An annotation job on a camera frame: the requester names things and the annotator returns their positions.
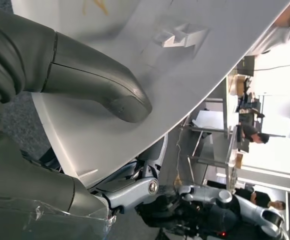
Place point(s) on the person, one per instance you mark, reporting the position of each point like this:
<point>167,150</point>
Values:
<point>285,33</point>
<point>250,132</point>
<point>222,197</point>
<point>260,198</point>

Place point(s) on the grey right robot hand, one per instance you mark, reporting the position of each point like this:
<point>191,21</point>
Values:
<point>85,82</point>

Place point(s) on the metal frame table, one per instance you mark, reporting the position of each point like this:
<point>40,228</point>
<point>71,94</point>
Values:
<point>225,106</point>

